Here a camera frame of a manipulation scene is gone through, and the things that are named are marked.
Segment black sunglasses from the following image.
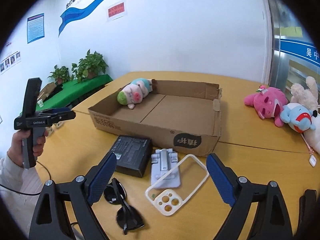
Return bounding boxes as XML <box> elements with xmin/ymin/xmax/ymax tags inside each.
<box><xmin>104</xmin><ymin>178</ymin><xmax>145</xmax><ymax>235</ymax></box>

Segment clear cream phone case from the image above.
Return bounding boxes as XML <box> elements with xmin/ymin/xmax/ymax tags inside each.
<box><xmin>145</xmin><ymin>154</ymin><xmax>209</xmax><ymax>216</ymax></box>

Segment pig plush toy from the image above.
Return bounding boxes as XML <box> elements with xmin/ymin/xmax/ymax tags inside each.
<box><xmin>117</xmin><ymin>78</ymin><xmax>155</xmax><ymax>109</ymax></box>

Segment black product box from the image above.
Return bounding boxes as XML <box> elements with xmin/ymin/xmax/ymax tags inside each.
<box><xmin>110</xmin><ymin>135</ymin><xmax>153</xmax><ymax>178</ymax></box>

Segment grey folding phone stand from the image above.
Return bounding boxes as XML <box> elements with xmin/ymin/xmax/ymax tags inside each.
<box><xmin>151</xmin><ymin>148</ymin><xmax>181</xmax><ymax>189</ymax></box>

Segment person's left forearm white sleeve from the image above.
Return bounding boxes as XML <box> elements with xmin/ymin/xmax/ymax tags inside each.
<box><xmin>1</xmin><ymin>157</ymin><xmax>43</xmax><ymax>237</ymax></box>

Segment person's left hand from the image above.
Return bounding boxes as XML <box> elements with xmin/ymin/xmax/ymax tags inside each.
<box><xmin>7</xmin><ymin>129</ymin><xmax>49</xmax><ymax>168</ymax></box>

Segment green cloth covered table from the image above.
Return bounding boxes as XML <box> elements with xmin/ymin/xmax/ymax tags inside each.
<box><xmin>36</xmin><ymin>74</ymin><xmax>113</xmax><ymax>111</ymax></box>

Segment small potted green plant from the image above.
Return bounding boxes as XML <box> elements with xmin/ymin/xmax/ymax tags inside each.
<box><xmin>48</xmin><ymin>65</ymin><xmax>71</xmax><ymax>85</ymax></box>

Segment small white tag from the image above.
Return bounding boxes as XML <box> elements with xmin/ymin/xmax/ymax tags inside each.
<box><xmin>309</xmin><ymin>154</ymin><xmax>317</xmax><ymax>167</ymax></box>

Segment large potted green plant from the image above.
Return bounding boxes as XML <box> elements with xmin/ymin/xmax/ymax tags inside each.
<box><xmin>71</xmin><ymin>49</ymin><xmax>108</xmax><ymax>83</ymax></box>

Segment blue elephant plush toy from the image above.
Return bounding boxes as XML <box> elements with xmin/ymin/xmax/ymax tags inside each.
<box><xmin>280</xmin><ymin>103</ymin><xmax>316</xmax><ymax>133</ymax></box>

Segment pink bear plush toy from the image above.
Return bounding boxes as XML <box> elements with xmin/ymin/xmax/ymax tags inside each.
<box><xmin>244</xmin><ymin>85</ymin><xmax>288</xmax><ymax>127</ymax></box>

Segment beige rabbit plush toy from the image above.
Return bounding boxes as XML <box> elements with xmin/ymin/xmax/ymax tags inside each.
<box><xmin>290</xmin><ymin>76</ymin><xmax>319</xmax><ymax>111</ymax></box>

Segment brown cardboard box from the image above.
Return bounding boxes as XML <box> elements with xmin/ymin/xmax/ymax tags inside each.
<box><xmin>88</xmin><ymin>80</ymin><xmax>222</xmax><ymax>157</ymax></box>

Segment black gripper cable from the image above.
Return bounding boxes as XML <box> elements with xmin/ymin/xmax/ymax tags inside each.
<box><xmin>0</xmin><ymin>160</ymin><xmax>52</xmax><ymax>196</ymax></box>

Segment blue framed wall poster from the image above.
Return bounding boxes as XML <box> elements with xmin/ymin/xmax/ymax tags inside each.
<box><xmin>27</xmin><ymin>13</ymin><xmax>44</xmax><ymax>43</ymax></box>

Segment red wall notice sign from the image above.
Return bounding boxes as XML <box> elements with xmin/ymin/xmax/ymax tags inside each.
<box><xmin>107</xmin><ymin>1</ymin><xmax>126</xmax><ymax>21</ymax></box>

